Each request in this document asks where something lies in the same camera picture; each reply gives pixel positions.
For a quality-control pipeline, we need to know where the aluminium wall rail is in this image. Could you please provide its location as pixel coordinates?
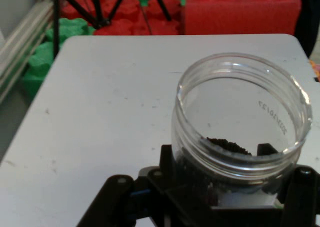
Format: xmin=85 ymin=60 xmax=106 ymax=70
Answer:
xmin=0 ymin=1 xmax=55 ymax=105

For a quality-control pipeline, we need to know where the black tripod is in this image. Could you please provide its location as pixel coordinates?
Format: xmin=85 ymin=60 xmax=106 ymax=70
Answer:
xmin=52 ymin=0 xmax=173 ymax=60

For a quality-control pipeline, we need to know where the large red foam block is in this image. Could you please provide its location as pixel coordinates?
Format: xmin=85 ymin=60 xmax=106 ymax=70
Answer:
xmin=184 ymin=0 xmax=302 ymax=36

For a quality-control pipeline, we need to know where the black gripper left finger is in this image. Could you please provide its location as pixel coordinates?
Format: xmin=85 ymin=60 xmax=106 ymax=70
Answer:
xmin=76 ymin=144 xmax=216 ymax=227

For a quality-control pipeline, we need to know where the clear jar with black seeds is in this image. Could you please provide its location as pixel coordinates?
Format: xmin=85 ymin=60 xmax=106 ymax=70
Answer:
xmin=171 ymin=52 xmax=313 ymax=208

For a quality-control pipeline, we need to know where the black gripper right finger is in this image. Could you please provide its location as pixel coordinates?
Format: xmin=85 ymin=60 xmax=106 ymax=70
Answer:
xmin=274 ymin=164 xmax=320 ymax=227

